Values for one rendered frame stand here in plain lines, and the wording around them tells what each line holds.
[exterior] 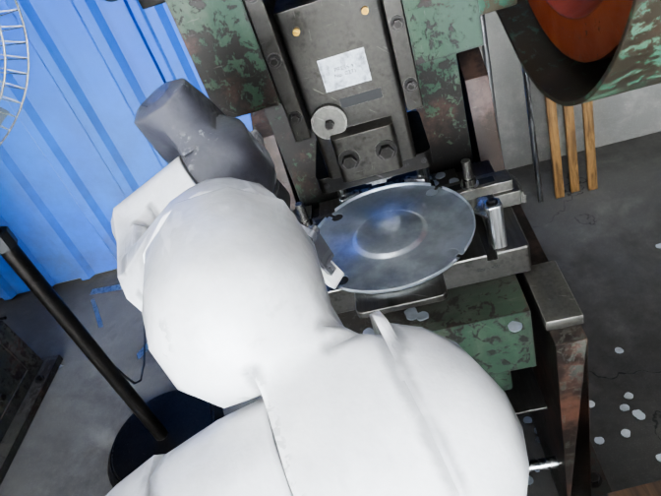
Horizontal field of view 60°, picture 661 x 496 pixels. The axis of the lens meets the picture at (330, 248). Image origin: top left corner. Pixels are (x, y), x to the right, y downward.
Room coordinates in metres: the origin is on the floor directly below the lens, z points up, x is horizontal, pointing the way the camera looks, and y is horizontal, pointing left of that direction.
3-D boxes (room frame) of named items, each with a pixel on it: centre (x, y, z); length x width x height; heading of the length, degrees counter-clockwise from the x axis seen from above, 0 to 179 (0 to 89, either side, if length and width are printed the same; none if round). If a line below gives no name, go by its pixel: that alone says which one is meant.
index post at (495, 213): (0.74, -0.28, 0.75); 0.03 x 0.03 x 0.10; 78
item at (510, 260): (0.90, -0.13, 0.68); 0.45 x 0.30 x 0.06; 78
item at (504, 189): (0.87, -0.30, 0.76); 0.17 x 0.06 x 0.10; 78
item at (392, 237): (0.78, -0.10, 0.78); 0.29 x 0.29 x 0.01
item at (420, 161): (0.91, -0.13, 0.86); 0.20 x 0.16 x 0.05; 78
